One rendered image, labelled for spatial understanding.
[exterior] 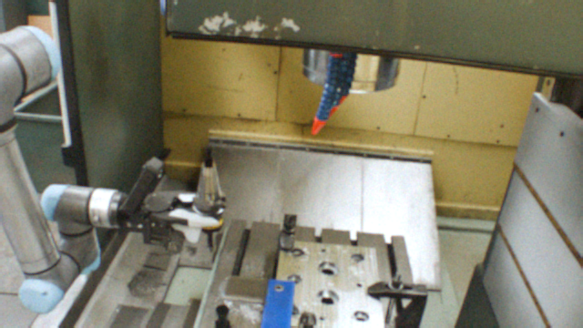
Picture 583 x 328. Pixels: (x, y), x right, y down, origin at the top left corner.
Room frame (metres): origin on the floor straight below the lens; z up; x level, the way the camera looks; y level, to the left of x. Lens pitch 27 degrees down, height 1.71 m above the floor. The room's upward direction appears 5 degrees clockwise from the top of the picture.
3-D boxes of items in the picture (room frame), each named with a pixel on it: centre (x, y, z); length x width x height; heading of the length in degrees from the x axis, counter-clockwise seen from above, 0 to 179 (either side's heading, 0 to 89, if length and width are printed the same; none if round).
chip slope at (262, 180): (1.46, -0.10, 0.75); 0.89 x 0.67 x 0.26; 88
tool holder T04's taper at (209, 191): (0.80, 0.15, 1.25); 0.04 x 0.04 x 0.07
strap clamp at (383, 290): (0.83, -0.25, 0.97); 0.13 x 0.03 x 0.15; 88
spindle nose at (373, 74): (0.79, -0.08, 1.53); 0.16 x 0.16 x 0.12
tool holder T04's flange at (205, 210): (0.80, 0.15, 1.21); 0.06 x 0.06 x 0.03
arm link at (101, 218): (0.80, 0.36, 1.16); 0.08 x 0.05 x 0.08; 178
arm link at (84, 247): (0.79, 0.43, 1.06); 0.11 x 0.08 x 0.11; 176
